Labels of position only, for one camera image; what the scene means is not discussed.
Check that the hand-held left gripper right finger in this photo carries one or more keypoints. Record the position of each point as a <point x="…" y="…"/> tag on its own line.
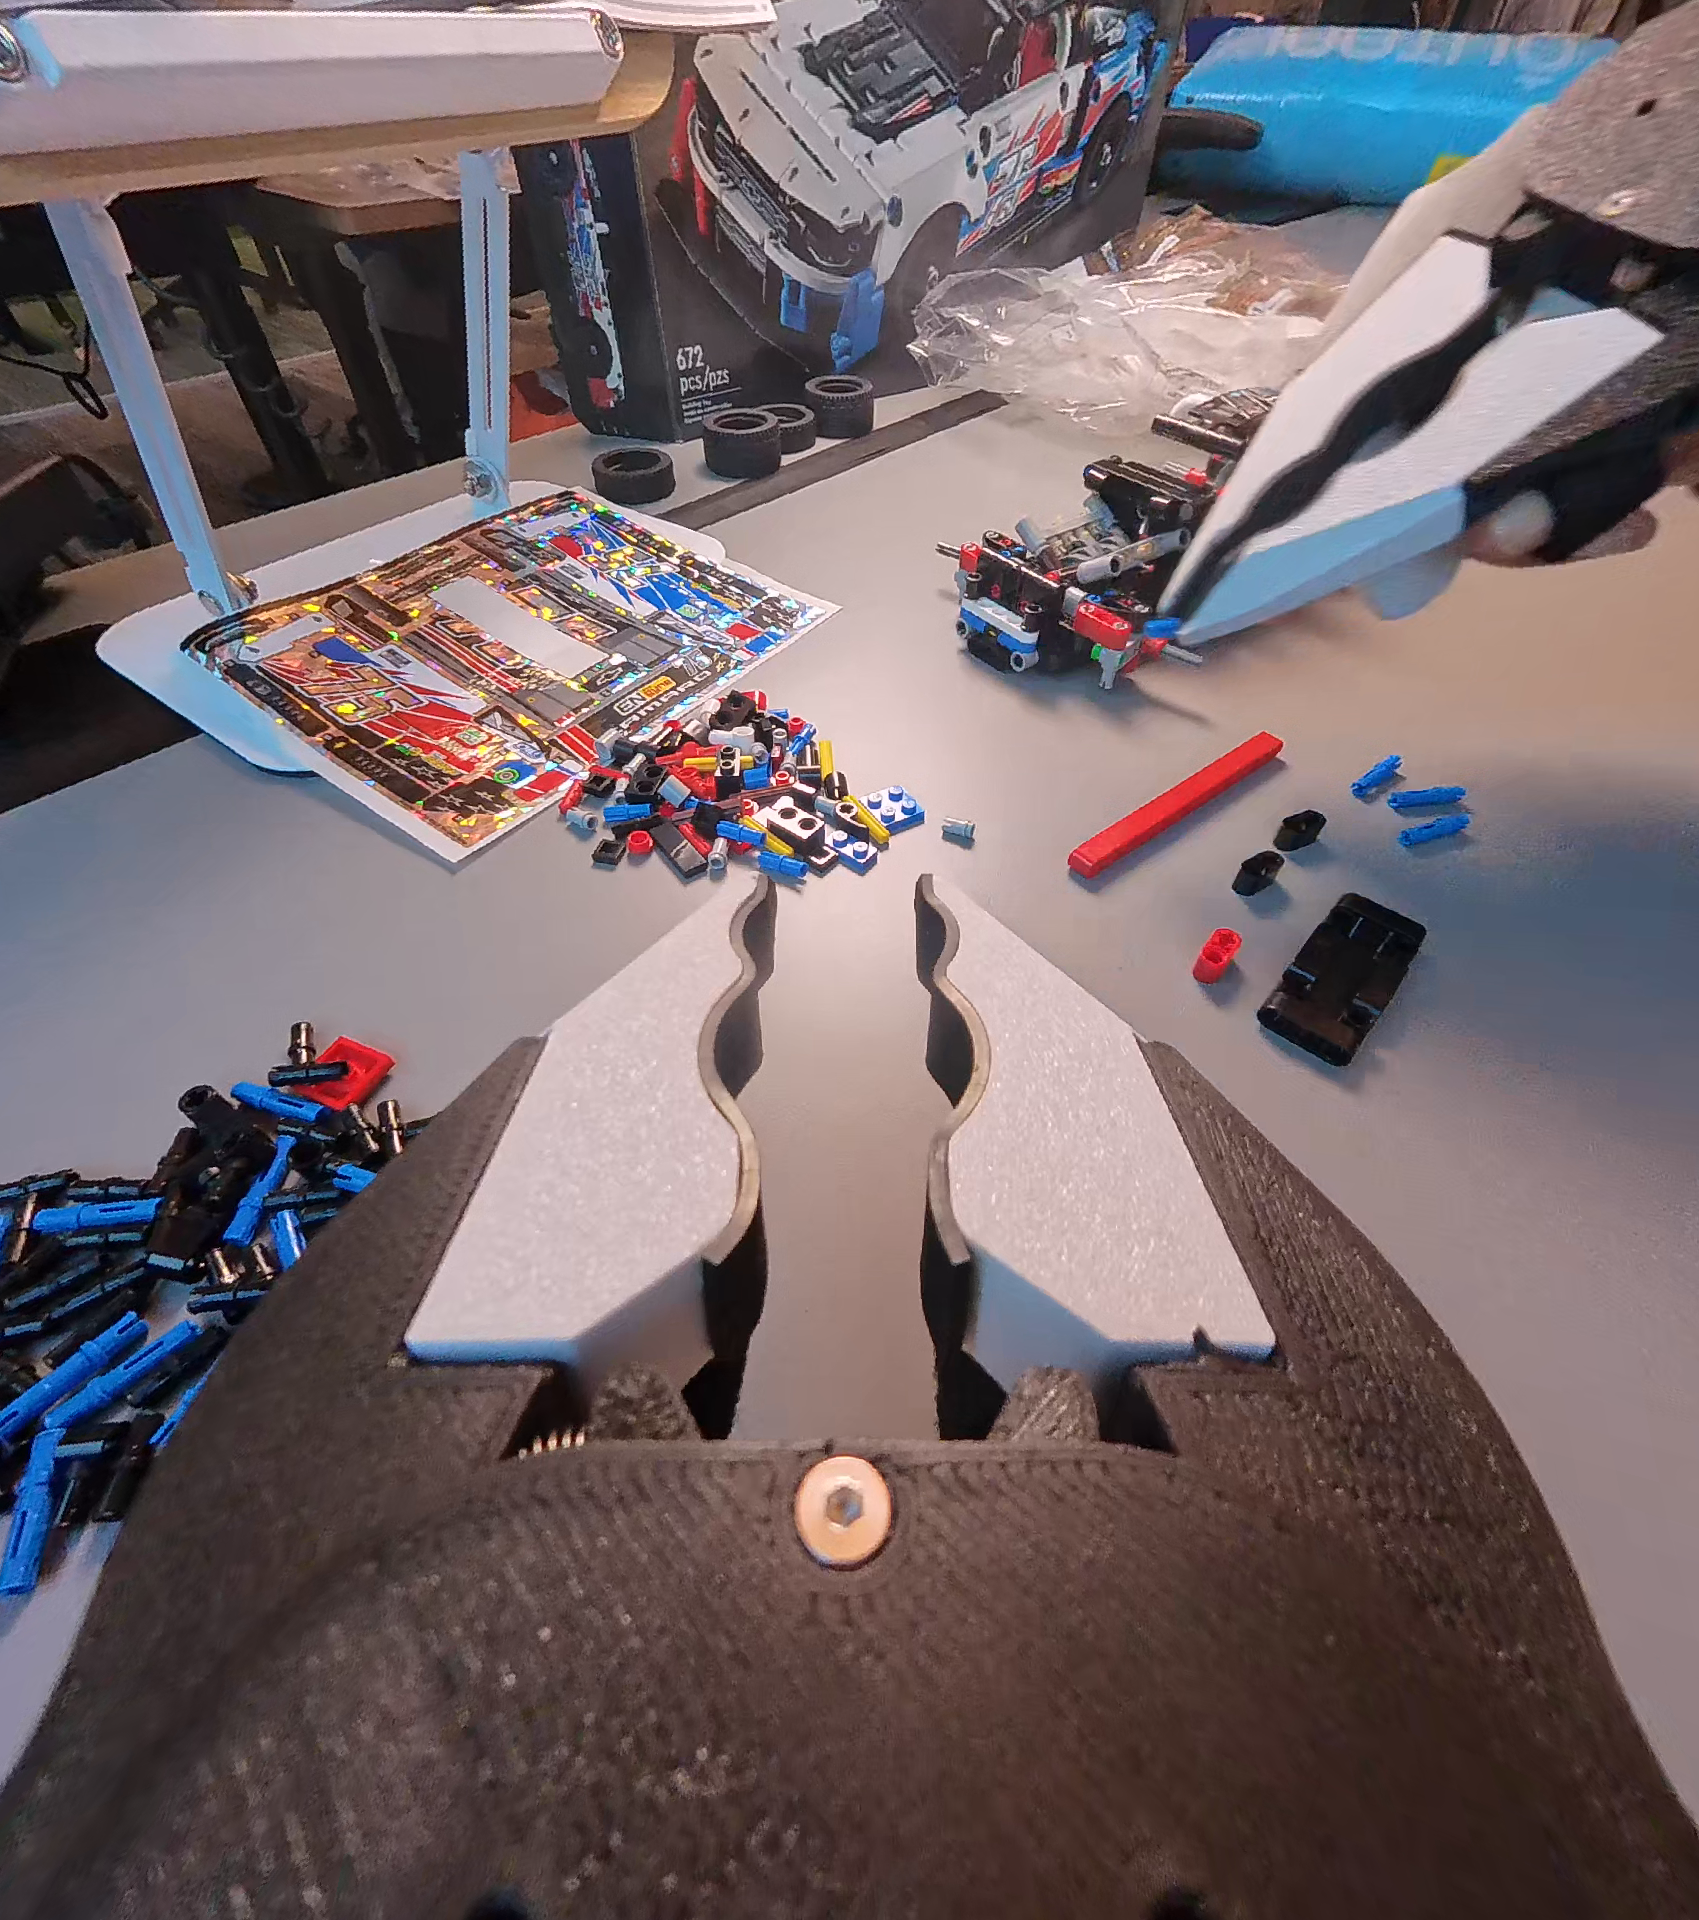
<point x="1090" y="1199"/>

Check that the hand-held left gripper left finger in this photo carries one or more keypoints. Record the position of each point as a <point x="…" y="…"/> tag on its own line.
<point x="579" y="1199"/>

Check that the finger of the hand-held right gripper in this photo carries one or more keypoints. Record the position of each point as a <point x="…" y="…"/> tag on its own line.
<point x="1434" y="451"/>
<point x="1373" y="317"/>

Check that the small red toy connector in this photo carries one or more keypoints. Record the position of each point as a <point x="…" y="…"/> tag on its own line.
<point x="1216" y="955"/>

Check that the black toy panel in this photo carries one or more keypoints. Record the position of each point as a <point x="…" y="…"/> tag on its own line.
<point x="1341" y="978"/>

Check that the small black toy connector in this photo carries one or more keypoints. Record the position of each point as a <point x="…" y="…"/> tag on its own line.
<point x="1257" y="874"/>
<point x="1300" y="830"/>

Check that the partly built toy car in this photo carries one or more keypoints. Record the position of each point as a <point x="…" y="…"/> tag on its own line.
<point x="1061" y="586"/>

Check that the long red toy beam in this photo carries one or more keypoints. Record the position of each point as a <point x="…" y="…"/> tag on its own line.
<point x="1179" y="802"/>

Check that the pile of mixed toy bricks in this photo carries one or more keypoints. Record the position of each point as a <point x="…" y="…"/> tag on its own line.
<point x="728" y="797"/>

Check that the pile of blue black pins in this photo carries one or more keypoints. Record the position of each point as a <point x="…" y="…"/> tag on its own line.
<point x="113" y="1275"/>

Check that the black toy set box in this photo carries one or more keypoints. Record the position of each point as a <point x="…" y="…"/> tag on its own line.
<point x="939" y="148"/>

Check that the person's right hand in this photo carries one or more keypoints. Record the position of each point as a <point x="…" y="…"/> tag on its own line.
<point x="1517" y="528"/>

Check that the blue bag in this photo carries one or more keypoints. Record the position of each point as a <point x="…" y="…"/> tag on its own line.
<point x="1360" y="122"/>

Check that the crumpled clear plastic bag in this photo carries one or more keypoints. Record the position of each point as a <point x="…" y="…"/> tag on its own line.
<point x="1090" y="317"/>

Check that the holographic sticker sheet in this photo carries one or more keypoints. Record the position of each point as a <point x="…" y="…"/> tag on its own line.
<point x="489" y="675"/>

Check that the black toy tyre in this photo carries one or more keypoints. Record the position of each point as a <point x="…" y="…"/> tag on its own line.
<point x="722" y="446"/>
<point x="839" y="422"/>
<point x="803" y="431"/>
<point x="610" y="477"/>

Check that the instruction booklet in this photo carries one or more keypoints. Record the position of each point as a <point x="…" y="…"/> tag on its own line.
<point x="699" y="10"/>

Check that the white book stand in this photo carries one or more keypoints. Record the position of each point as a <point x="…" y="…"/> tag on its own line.
<point x="265" y="60"/>

